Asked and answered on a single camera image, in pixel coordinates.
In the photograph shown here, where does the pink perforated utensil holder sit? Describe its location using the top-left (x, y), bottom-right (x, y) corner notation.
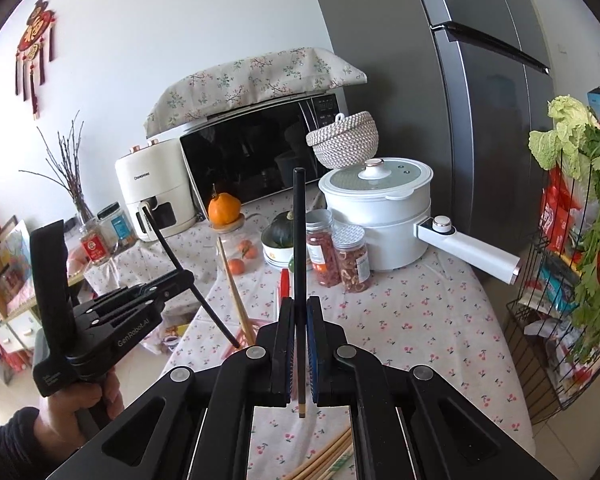
top-left (236, 316), bottom-right (282, 347)

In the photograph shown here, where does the cherry print tablecloth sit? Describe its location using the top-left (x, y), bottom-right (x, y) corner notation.
top-left (162, 185), bottom-right (537, 480)

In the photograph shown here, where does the black microwave oven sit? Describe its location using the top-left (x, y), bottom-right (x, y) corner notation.
top-left (179, 92), bottom-right (352, 211)

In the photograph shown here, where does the wooden jar lid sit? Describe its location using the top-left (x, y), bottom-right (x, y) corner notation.
top-left (210, 214), bottom-right (246, 234)

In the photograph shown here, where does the person's left hand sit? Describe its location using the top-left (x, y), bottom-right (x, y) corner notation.
top-left (32, 369), bottom-right (126, 443)

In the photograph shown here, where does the leafy green herb bunch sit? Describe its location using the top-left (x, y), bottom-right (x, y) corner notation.
top-left (569, 125), bottom-right (600, 363)

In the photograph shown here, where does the white ceramic bowl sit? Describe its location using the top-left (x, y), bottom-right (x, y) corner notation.
top-left (261, 227), bottom-right (297, 269)

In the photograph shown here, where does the wooden shelf unit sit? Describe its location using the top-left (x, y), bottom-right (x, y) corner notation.
top-left (0, 214), bottom-right (41, 386)

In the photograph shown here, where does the dark green pumpkin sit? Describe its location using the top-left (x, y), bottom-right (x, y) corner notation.
top-left (269, 210), bottom-right (297, 250)

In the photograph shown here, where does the black chopstick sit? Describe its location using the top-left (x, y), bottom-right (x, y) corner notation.
top-left (292, 167), bottom-right (309, 420)
top-left (142, 205), bottom-right (241, 350)

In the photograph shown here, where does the red snack packet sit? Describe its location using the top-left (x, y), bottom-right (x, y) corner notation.
top-left (539, 170), bottom-right (582, 257)

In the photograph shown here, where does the clear glass jar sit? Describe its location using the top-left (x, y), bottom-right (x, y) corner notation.
top-left (215, 220), bottom-right (262, 282)

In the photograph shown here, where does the red hanging wall ornament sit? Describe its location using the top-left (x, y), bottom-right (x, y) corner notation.
top-left (14, 0), bottom-right (59, 122)

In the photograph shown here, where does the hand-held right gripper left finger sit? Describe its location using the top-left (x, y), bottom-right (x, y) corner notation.
top-left (45, 296), bottom-right (301, 480)

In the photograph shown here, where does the red label glass jar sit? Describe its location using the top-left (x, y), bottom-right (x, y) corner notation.
top-left (78, 222), bottom-right (112, 267)

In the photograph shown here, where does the yellow cardboard box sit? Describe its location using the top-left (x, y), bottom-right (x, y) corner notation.
top-left (162, 321), bottom-right (193, 353)

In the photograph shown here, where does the woven basket with lid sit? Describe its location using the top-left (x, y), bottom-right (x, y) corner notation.
top-left (306, 111), bottom-right (380, 170)

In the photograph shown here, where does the large orange citrus fruit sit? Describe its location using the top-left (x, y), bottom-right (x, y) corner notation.
top-left (208, 184), bottom-right (243, 226)

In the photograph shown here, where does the cream air fryer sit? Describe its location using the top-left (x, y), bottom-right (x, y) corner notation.
top-left (114, 139), bottom-right (197, 242)

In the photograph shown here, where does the napa cabbage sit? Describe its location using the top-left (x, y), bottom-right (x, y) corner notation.
top-left (528, 95), bottom-right (600, 182)

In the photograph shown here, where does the black lid plastic container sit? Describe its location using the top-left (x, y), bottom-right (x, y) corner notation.
top-left (96, 201), bottom-right (132, 257)

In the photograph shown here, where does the jar of dried fruit slices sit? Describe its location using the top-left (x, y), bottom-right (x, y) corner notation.
top-left (331, 225), bottom-right (373, 294)

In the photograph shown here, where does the white electric pot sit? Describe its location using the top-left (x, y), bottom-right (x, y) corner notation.
top-left (318, 157), bottom-right (522, 287)

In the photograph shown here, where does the floral branch print cover cloth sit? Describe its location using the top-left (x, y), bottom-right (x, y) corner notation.
top-left (144, 46), bottom-right (369, 140)

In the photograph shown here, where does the small-print floral cloth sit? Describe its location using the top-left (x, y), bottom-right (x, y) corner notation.
top-left (84, 217), bottom-right (222, 313)

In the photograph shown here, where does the person's left forearm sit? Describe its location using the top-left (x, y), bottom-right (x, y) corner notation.
top-left (0, 406), bottom-right (48, 480)

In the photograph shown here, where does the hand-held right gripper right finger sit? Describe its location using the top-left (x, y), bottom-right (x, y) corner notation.
top-left (304, 296), bottom-right (556, 480)

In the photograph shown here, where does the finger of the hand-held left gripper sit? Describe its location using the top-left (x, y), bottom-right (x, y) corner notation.
top-left (115, 269), bottom-right (197, 307)
top-left (72, 290), bottom-right (173, 335)

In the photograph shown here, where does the black wire rack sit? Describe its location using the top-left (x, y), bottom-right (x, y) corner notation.
top-left (504, 160), bottom-right (600, 412)

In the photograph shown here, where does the jar of red berries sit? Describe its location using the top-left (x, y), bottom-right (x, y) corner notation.
top-left (305, 209), bottom-right (342, 289)

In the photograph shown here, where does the bundle of dry twigs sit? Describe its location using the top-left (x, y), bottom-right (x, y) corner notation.
top-left (19, 112), bottom-right (97, 227)

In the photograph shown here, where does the pile of wooden chopsticks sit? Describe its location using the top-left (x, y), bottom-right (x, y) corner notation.
top-left (274, 426), bottom-right (354, 480)

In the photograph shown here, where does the grey refrigerator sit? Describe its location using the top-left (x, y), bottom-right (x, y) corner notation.
top-left (302, 0), bottom-right (552, 273)

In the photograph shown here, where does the light wooden chopstick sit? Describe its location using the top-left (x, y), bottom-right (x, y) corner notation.
top-left (216, 236), bottom-right (257, 347)

